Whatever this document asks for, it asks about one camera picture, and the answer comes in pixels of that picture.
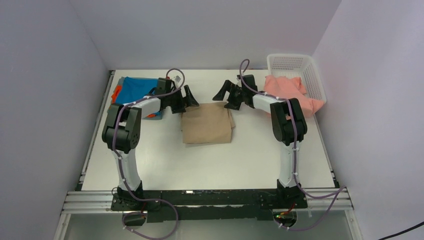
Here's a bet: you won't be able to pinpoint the beige t-shirt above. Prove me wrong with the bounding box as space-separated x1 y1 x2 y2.
181 101 236 144

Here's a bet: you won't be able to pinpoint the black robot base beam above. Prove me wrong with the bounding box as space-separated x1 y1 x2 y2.
111 188 308 223

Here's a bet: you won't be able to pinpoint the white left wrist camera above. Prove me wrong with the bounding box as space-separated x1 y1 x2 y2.
170 75 185 88

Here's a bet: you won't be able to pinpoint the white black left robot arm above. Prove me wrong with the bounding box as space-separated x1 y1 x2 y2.
101 78 200 210

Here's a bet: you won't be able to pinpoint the orange folded t-shirt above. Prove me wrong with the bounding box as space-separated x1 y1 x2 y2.
110 83 152 104

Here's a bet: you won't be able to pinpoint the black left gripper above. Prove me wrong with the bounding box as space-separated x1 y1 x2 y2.
166 85 199 114

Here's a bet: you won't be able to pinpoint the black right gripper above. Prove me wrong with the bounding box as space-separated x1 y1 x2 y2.
213 80 247 111

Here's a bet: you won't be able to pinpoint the white plastic laundry basket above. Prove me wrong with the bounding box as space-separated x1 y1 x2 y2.
266 53 327 103

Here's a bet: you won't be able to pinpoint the black floor cable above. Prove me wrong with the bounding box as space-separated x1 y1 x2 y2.
377 221 424 240

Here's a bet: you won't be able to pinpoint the grey folded t-shirt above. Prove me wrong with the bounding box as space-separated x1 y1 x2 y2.
112 76 165 122

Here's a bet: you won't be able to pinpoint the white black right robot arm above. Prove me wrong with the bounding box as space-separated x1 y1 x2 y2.
212 74 308 208

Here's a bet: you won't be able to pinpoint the aluminium frame rails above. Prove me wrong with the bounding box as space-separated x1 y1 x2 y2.
53 190 113 240

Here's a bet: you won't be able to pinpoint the pink t-shirt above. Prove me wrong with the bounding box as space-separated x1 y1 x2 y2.
263 75 325 118

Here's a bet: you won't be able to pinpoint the blue folded t-shirt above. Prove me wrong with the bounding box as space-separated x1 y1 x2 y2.
111 76 158 104

